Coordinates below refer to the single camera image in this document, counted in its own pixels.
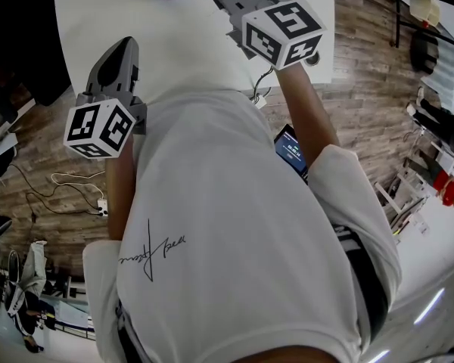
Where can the person's right forearm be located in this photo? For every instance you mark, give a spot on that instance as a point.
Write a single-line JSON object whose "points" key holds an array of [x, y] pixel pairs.
{"points": [[306, 112]]}

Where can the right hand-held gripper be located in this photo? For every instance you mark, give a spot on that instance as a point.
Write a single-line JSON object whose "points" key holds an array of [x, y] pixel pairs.
{"points": [[283, 32]]}

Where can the black office chair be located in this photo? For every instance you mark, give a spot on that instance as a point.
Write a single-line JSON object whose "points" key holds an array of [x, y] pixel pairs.
{"points": [[22, 32]]}

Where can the cream plastic container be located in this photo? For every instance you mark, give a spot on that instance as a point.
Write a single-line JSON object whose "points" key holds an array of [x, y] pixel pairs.
{"points": [[425, 10]]}

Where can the black round stool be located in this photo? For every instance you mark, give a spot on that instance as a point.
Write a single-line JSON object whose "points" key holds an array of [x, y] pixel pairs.
{"points": [[423, 53]]}

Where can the person's left forearm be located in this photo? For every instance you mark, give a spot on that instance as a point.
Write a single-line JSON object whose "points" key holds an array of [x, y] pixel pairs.
{"points": [[117, 195]]}

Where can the white power strip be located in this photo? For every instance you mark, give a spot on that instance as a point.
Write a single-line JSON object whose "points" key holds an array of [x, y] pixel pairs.
{"points": [[260, 100]]}

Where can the person's white t-shirt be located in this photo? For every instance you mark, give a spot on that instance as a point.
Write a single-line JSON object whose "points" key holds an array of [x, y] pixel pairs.
{"points": [[231, 221]]}

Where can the pale corrugated sheet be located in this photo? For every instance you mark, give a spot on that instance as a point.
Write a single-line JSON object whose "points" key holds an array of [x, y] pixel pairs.
{"points": [[448, 70]]}

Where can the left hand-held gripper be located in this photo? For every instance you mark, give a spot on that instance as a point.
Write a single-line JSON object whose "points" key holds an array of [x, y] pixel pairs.
{"points": [[87, 127]]}

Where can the white metal rack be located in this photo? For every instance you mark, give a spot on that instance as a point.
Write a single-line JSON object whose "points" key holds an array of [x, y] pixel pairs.
{"points": [[401, 195]]}

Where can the black metal frame table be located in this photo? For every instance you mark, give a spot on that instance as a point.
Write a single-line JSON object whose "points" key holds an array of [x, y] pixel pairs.
{"points": [[398, 25]]}

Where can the phone with lit screen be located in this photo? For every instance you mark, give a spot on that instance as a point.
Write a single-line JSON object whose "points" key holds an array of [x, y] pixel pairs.
{"points": [[292, 151]]}

